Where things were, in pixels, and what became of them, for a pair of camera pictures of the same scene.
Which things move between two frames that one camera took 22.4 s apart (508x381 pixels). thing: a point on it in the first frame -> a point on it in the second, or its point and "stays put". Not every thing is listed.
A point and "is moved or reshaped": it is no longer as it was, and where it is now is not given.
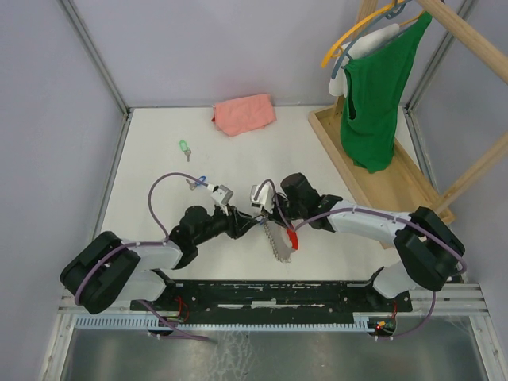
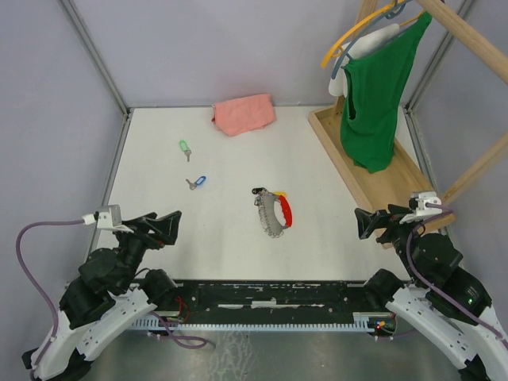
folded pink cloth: (244, 114) stays put
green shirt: (374, 84) stays put
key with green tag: (185, 148) stays put
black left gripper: (238, 223) -> (167, 232)
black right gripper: (274, 213) -> (367, 221)
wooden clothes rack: (402, 187) stays put
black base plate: (276, 297) stays put
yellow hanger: (334, 48) stays put
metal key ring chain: (284, 241) is moved or reshaped
